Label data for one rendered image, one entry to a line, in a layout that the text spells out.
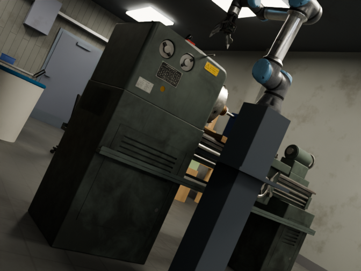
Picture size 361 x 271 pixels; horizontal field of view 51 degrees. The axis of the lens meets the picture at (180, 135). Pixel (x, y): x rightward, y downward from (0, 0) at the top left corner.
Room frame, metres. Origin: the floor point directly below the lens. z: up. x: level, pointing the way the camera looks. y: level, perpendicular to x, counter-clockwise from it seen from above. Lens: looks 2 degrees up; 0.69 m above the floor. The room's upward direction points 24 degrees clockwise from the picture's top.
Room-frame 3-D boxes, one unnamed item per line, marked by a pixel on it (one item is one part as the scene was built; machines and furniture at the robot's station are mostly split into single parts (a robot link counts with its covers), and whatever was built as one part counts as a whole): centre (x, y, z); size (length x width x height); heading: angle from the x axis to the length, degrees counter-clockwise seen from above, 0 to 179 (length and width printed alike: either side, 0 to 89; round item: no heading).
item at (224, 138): (2.70, -0.26, 0.89); 0.36 x 0.30 x 0.04; 37
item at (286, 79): (2.11, -0.38, 1.27); 0.13 x 0.12 x 0.14; 132
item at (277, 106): (2.12, -0.38, 1.15); 0.15 x 0.15 x 0.10
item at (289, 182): (2.75, -0.33, 0.77); 2.10 x 0.34 x 0.18; 127
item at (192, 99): (2.28, 0.26, 1.06); 0.59 x 0.48 x 0.39; 127
